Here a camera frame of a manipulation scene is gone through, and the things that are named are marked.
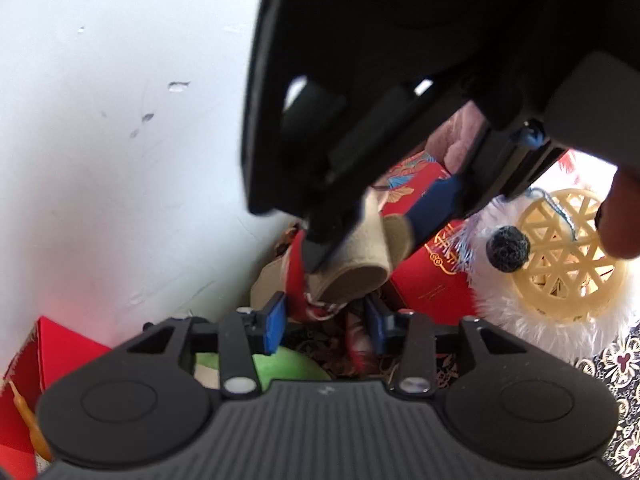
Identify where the large red cardboard box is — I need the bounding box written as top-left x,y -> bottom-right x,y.
1,316 -> 108,479

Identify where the pink plush mouse toy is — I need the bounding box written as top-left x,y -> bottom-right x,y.
424,101 -> 486,174

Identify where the small red gift box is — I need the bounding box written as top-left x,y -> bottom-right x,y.
381,151 -> 476,325

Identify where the white fluffy panda fan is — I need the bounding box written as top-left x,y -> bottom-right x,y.
452,188 -> 639,363

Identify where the brown gourd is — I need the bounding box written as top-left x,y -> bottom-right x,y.
9,380 -> 54,463

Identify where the green caterpillar plush toy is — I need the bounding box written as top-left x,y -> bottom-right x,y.
194,347 -> 331,390

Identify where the beige scroll ornament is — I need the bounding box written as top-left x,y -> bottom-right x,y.
250,188 -> 413,323

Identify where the floral patterned table cloth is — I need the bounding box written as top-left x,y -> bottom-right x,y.
575,325 -> 640,479

